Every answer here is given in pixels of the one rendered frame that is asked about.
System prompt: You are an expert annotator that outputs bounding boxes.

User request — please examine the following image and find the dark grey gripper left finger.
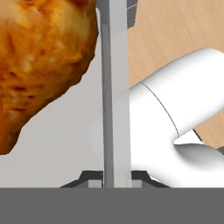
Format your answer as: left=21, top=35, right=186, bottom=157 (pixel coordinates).
left=59, top=170, right=104, bottom=189

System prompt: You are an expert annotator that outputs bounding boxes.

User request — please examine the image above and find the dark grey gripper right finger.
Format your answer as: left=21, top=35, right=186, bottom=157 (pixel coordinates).
left=130, top=170, right=172, bottom=189

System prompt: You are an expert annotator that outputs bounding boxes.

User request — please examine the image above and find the browned chicken drumstick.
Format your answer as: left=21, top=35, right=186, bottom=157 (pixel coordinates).
left=0, top=0, right=100, bottom=156

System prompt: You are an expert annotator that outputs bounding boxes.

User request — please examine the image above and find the white rounded cylinder shape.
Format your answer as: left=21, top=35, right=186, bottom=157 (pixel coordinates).
left=128, top=47, right=224, bottom=189

